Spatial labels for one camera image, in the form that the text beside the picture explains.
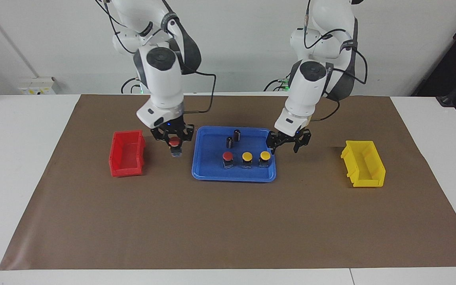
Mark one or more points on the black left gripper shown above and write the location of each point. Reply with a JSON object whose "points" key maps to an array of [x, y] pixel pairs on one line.
{"points": [[292, 135]]}

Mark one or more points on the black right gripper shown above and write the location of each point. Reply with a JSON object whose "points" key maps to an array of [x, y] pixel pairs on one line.
{"points": [[172, 126]]}

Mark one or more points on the red push button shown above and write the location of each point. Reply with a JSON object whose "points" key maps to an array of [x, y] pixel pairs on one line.
{"points": [[227, 155], [175, 150]]}

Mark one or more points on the yellow push button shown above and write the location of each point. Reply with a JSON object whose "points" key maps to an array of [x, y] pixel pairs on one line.
{"points": [[247, 156], [265, 155]]}

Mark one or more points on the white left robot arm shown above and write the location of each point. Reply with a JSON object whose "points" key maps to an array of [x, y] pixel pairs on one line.
{"points": [[307, 87]]}

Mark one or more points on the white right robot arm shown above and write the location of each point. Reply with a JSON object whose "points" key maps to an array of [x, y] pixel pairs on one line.
{"points": [[164, 79]]}

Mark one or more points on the blue plastic tray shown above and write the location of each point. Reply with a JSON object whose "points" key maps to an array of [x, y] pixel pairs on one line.
{"points": [[212, 166]]}

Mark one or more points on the red plastic bin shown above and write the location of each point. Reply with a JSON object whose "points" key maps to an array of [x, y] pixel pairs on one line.
{"points": [[125, 152]]}

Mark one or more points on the black cylindrical capacitor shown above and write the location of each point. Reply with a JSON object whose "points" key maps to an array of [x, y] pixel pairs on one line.
{"points": [[236, 135], [229, 142]]}

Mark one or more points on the yellow plastic bin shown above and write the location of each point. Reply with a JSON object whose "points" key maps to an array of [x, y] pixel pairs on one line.
{"points": [[364, 162]]}

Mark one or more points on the brown table mat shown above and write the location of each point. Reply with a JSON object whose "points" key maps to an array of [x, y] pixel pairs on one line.
{"points": [[212, 221]]}

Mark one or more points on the white wall socket strip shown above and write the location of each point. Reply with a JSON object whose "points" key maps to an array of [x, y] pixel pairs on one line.
{"points": [[37, 86]]}

